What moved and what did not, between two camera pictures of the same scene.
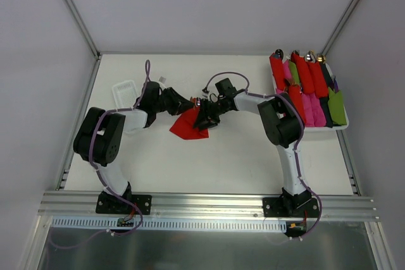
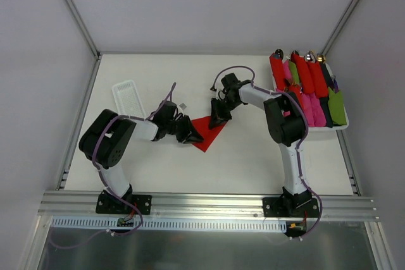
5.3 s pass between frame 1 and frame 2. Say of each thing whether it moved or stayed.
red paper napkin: moved
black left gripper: moved
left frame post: stayed
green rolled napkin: stayed
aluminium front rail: stayed
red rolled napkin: stayed
